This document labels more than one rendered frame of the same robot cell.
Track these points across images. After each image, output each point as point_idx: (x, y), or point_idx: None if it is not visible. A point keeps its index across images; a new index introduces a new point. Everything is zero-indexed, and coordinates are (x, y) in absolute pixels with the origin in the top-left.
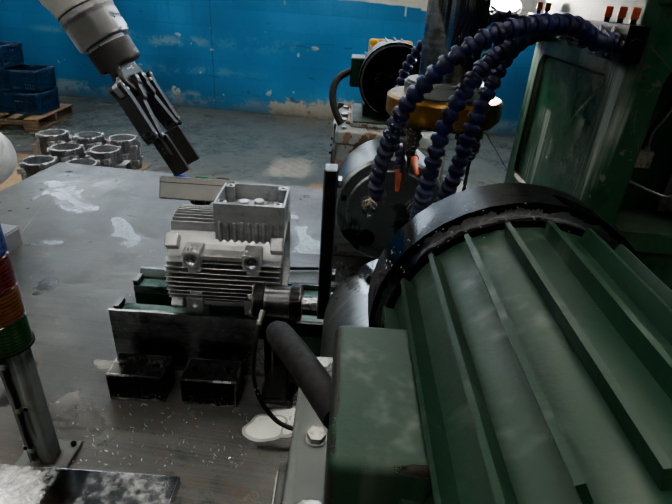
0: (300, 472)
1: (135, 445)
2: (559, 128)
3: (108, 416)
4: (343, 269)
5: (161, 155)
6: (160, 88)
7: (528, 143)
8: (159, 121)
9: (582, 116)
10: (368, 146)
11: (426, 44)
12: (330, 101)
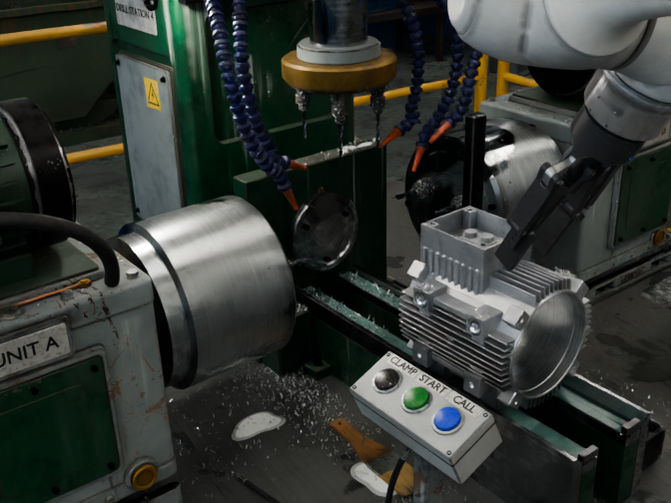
0: None
1: (650, 409)
2: (276, 59)
3: (668, 443)
4: (213, 467)
5: (563, 233)
6: (531, 184)
7: (222, 103)
8: (544, 220)
9: (306, 34)
10: (194, 239)
11: (363, 9)
12: (112, 251)
